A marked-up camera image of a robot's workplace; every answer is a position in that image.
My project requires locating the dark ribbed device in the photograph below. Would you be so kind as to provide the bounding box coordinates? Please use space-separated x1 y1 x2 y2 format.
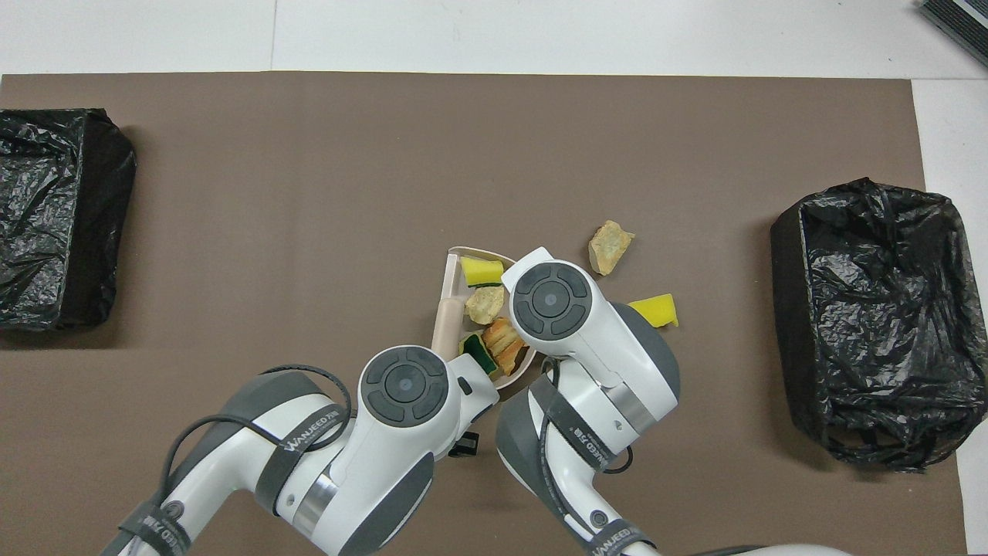
917 0 988 69

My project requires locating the yellow notched sponge piece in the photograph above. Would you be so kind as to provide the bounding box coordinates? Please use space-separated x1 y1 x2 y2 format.
628 293 680 328

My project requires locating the brown table mat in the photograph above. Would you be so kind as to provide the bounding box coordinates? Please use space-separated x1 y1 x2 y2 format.
0 72 968 556

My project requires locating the beige plastic dustpan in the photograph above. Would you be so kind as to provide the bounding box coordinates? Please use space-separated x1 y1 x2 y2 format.
445 245 538 390

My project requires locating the pale greenish bread chunk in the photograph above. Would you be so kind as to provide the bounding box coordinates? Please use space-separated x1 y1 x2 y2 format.
588 219 636 276

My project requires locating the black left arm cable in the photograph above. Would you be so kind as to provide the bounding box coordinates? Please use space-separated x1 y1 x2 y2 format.
158 364 354 510

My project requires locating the bin lined with black bag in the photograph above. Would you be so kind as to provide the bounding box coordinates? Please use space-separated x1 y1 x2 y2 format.
0 107 138 334
770 177 988 473

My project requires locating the green and yellow sponge piece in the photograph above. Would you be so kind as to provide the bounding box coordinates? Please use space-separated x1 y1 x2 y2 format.
460 333 499 378

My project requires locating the beige hand brush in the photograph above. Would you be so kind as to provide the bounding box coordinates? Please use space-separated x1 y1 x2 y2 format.
431 290 469 362

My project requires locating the yellow wedge sponge piece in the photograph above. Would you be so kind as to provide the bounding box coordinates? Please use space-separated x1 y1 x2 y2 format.
460 258 506 286

